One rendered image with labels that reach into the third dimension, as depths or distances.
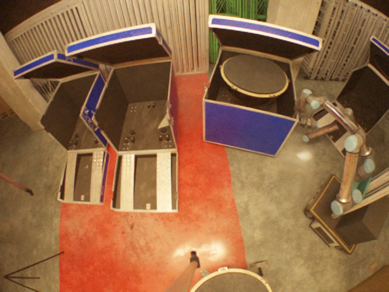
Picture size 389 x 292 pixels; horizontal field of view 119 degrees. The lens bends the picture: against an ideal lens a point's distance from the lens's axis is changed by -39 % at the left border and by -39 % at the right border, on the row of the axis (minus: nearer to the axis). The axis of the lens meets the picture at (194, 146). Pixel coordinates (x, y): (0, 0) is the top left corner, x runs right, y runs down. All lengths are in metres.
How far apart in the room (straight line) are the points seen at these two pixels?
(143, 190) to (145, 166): 0.36
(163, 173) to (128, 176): 0.50
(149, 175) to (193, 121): 1.11
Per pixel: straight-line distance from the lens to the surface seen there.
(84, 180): 3.05
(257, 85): 2.22
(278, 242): 2.52
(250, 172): 2.62
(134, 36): 1.62
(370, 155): 2.41
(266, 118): 2.03
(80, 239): 2.88
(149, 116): 2.98
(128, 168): 2.63
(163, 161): 2.51
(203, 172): 2.55
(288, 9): 2.80
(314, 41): 1.85
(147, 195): 2.52
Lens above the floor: 2.34
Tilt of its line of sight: 59 degrees down
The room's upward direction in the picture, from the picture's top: 5 degrees counter-clockwise
